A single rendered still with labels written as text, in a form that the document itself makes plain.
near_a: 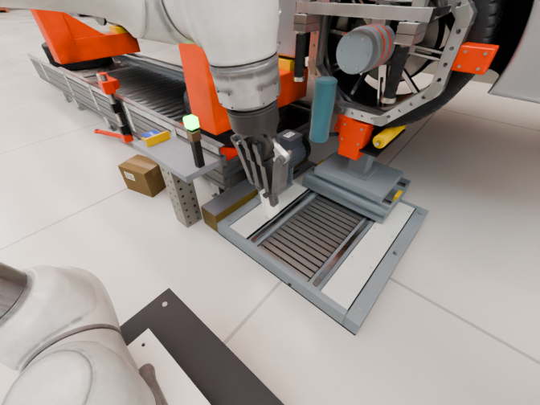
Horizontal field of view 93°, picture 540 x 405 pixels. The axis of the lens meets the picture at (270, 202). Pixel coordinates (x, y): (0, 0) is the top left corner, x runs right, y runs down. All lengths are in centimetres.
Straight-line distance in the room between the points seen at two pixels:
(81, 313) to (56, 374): 13
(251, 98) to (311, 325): 94
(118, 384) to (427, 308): 112
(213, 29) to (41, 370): 50
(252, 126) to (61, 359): 43
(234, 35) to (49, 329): 54
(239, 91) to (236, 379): 64
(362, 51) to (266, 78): 68
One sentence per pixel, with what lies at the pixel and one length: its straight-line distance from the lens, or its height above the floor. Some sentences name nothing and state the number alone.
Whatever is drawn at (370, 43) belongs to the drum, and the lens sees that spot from 99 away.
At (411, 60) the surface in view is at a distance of 132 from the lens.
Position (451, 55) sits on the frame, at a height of 85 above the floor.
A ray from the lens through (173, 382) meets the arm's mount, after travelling 74.
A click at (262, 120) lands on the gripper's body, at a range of 37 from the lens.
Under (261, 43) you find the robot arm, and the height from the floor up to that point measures 98.
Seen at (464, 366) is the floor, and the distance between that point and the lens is 127.
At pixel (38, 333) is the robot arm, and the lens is 61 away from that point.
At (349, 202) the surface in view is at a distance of 145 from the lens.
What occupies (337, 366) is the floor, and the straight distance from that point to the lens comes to 110.
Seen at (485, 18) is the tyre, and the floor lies 94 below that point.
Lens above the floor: 103
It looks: 41 degrees down
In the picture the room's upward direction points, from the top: straight up
